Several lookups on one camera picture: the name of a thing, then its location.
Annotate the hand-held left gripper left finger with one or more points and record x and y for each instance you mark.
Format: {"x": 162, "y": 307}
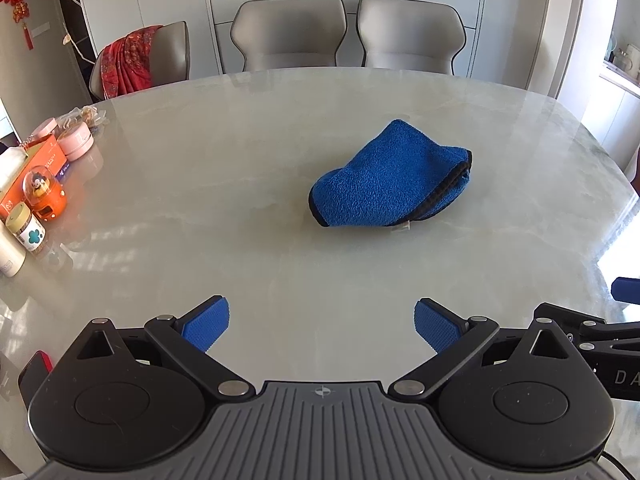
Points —
{"x": 206, "y": 322}

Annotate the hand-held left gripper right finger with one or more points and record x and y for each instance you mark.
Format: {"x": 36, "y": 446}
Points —
{"x": 436, "y": 325}

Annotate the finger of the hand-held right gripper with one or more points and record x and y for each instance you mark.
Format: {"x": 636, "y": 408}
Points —
{"x": 565, "y": 314}
{"x": 627, "y": 289}

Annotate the blue and grey towel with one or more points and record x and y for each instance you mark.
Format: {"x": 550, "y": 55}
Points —
{"x": 385, "y": 180}

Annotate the white side cabinet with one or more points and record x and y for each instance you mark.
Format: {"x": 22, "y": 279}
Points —
{"x": 612, "y": 115}

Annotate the red-cased phone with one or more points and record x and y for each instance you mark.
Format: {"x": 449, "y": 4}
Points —
{"x": 35, "y": 372}

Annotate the jar with green clover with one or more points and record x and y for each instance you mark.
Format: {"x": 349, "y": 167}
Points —
{"x": 27, "y": 230}

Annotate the orange dome toy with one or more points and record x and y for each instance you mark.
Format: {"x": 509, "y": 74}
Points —
{"x": 45, "y": 195}

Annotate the white cylinder container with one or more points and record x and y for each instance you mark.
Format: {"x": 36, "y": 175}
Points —
{"x": 10, "y": 257}

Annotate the pink round box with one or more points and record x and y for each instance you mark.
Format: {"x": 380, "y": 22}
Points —
{"x": 76, "y": 142}
{"x": 42, "y": 130}

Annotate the orange cardboard box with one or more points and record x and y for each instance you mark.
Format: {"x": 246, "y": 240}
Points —
{"x": 47, "y": 157}

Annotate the white kettle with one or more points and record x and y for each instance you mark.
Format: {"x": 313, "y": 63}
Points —
{"x": 627, "y": 60}

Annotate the clear snack bag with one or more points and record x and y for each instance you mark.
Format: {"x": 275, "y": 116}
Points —
{"x": 82, "y": 116}

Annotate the red patterned cloth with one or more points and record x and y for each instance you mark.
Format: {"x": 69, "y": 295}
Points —
{"x": 127, "y": 62}

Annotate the grey chair with red cloth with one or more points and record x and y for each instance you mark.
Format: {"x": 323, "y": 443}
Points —
{"x": 172, "y": 52}

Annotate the grey dining chair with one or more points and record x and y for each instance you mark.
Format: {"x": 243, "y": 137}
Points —
{"x": 410, "y": 32}
{"x": 287, "y": 30}

